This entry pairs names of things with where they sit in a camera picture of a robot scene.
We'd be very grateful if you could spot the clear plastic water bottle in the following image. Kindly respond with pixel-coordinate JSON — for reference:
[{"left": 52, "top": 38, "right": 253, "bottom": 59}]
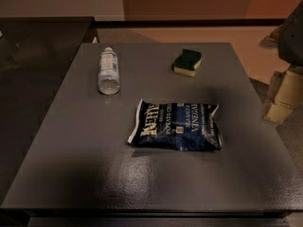
[{"left": 98, "top": 47, "right": 120, "bottom": 96}]

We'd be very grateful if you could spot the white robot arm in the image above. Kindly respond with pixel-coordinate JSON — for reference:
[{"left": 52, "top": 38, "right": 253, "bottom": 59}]
[{"left": 258, "top": 0, "right": 303, "bottom": 66}]

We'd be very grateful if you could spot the blue potato chips bag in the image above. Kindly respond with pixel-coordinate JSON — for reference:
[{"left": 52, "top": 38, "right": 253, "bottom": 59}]
[{"left": 128, "top": 99, "right": 223, "bottom": 151}]

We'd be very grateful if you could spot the green and yellow sponge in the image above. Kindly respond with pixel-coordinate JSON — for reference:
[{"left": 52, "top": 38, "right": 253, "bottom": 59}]
[{"left": 173, "top": 49, "right": 202, "bottom": 78}]

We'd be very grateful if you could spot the dark side table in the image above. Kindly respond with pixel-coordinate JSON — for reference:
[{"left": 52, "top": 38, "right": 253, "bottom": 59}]
[{"left": 0, "top": 18, "right": 92, "bottom": 203}]

